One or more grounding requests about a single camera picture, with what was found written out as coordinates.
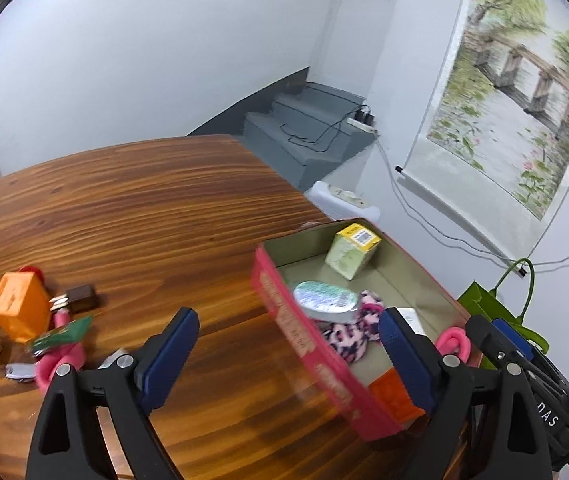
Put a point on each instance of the pink rubber toy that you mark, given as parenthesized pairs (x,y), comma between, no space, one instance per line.
(73,354)

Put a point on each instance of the pink leopard plush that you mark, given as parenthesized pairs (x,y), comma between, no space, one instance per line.
(351,340)

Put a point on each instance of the green paper bag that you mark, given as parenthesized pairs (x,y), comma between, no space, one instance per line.
(480,301)

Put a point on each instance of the hanging scroll painting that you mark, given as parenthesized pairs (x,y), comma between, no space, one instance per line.
(493,146)

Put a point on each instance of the yellow cardboard box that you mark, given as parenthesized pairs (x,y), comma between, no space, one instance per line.
(352,249)

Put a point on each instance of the white appliance on floor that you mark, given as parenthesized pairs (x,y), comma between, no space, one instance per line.
(339,204)

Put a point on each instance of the grey stairs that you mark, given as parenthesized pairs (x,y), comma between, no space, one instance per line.
(305,136)

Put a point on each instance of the green foil sachet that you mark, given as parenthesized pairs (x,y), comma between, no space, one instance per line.
(70,333)

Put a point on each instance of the white power strip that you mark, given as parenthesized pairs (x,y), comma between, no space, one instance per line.
(361,126)

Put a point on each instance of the silver nail clipper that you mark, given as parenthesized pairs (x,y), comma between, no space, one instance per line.
(20,372)

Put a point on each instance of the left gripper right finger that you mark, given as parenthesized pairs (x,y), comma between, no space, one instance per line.
(506,436)

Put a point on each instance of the orange cube in box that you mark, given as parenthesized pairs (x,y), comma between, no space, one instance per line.
(388,390)

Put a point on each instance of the red ball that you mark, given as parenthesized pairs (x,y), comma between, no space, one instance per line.
(35,271)

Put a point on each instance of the orange cube toy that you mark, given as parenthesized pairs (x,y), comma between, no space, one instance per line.
(24,307)

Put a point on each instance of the white door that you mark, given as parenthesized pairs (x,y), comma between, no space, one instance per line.
(351,44)

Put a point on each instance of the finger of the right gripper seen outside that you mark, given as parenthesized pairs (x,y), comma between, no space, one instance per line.
(507,359)

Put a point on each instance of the foil lid cup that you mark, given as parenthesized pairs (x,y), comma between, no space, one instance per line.
(326,302)

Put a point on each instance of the brown lipstick tube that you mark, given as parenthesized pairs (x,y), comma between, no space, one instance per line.
(77,299)

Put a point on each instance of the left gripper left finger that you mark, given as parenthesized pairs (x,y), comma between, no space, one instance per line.
(68,441)

